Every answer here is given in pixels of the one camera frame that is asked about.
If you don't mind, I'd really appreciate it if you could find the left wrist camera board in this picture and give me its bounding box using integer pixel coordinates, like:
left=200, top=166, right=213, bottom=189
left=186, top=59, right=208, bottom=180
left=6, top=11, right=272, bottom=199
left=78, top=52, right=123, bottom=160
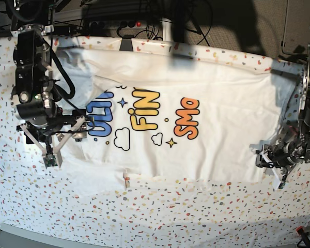
left=272, top=178, right=285, bottom=191

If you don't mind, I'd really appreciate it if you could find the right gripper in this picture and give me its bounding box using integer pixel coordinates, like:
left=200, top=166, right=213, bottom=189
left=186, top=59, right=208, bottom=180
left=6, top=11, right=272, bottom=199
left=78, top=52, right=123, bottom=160
left=17, top=110, right=93, bottom=155

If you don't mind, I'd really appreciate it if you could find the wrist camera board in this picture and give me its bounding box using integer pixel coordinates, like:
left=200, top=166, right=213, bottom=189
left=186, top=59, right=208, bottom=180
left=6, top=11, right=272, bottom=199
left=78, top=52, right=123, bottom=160
left=44, top=154, right=58, bottom=168
left=272, top=178, right=285, bottom=191

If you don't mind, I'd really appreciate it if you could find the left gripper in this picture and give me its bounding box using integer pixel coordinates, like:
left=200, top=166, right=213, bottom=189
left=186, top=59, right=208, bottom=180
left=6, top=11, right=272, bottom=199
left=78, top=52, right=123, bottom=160
left=255, top=139, right=305, bottom=176

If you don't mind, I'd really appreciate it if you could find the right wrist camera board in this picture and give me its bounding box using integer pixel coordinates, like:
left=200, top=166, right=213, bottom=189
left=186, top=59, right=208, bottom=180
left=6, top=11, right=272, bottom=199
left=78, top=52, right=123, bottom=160
left=44, top=154, right=58, bottom=168

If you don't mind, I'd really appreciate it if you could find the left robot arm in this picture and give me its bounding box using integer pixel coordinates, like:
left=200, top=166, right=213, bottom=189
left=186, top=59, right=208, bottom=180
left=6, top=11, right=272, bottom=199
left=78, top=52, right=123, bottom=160
left=256, top=43, right=310, bottom=181

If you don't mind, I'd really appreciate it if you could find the white metal stand post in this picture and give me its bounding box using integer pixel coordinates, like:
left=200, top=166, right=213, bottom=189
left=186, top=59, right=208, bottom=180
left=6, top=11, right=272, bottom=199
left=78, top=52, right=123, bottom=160
left=161, top=18, right=173, bottom=42

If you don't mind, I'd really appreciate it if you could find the terrazzo pattern tablecloth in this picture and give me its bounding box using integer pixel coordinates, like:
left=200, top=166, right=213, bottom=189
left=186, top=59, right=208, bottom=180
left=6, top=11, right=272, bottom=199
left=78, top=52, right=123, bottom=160
left=0, top=37, right=310, bottom=247

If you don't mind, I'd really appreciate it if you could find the white printed T-shirt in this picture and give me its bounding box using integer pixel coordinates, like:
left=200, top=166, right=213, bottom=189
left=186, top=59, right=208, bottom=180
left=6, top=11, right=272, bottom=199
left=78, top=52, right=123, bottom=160
left=57, top=48, right=295, bottom=194

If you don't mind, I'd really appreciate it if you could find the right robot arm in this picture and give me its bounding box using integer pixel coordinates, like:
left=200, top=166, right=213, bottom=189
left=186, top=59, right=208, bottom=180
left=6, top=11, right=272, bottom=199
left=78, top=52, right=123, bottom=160
left=5, top=1, right=94, bottom=155

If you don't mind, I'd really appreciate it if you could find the red clamp right corner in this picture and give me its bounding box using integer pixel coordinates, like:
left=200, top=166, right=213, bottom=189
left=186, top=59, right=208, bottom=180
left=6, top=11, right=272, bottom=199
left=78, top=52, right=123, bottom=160
left=296, top=226, right=304, bottom=236

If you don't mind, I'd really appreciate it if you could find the black table clamp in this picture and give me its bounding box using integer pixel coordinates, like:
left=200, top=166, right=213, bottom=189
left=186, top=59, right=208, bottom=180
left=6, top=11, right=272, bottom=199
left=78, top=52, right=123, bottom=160
left=119, top=35, right=134, bottom=52

